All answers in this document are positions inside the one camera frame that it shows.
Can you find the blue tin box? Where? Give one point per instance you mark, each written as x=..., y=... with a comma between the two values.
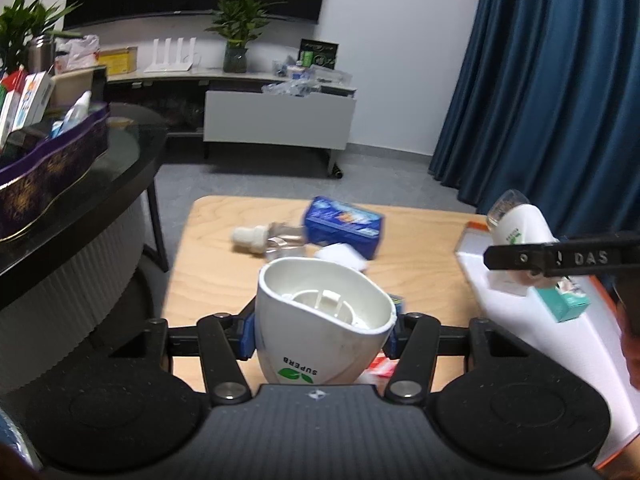
x=345, y=227

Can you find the steel flask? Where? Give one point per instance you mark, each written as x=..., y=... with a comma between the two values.
x=41, y=55

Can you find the purple patterned tin tray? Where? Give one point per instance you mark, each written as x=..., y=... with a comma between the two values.
x=55, y=170

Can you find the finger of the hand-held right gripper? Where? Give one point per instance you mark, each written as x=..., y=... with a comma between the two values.
x=510, y=257

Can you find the leafy green plant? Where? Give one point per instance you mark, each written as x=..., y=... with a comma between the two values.
x=22, y=22

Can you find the white plastic bag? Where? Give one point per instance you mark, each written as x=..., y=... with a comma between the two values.
x=80, y=52

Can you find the white charger plug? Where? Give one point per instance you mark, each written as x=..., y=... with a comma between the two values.
x=342, y=255

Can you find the white cup-shaped vaporizer shell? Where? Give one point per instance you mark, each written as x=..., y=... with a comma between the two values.
x=320, y=345

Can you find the green and black box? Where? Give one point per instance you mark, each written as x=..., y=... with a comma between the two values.
x=320, y=54

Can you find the orange-rimmed white tray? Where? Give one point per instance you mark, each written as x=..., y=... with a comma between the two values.
x=560, y=360

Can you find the clear bottle with white cap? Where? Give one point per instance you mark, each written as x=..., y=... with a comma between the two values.
x=275, y=237

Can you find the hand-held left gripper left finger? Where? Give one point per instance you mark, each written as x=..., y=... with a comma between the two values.
x=246, y=336

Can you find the blue curtain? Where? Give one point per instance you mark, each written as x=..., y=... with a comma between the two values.
x=550, y=85

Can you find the red and green box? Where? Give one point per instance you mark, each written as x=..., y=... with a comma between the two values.
x=9, y=102

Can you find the white vaporizer with clear cap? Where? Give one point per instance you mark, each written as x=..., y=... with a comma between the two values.
x=520, y=225

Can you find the beige cardboard box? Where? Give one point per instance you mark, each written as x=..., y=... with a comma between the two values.
x=72, y=87

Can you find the clear plastic bag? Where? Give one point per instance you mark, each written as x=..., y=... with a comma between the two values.
x=290, y=88

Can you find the white and blue box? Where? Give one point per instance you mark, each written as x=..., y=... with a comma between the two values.
x=32, y=97

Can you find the person's right hand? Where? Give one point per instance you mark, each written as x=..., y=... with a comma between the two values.
x=631, y=345

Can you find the yellow box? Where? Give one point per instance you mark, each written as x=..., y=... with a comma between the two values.
x=119, y=60

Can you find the white router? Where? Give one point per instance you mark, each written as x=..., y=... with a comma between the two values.
x=170, y=57

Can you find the teal cardboard box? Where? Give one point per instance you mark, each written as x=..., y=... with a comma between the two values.
x=565, y=305

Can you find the white squeeze bottle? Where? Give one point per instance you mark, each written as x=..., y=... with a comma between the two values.
x=72, y=112

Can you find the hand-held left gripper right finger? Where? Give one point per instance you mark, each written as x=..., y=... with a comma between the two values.
x=391, y=341

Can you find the black glass-top side table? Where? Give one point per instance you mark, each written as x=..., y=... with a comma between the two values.
x=115, y=170

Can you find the bamboo plant in glass vase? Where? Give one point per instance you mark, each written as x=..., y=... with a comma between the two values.
x=240, y=25

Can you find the white television stand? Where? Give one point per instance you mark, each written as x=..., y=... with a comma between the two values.
x=275, y=120

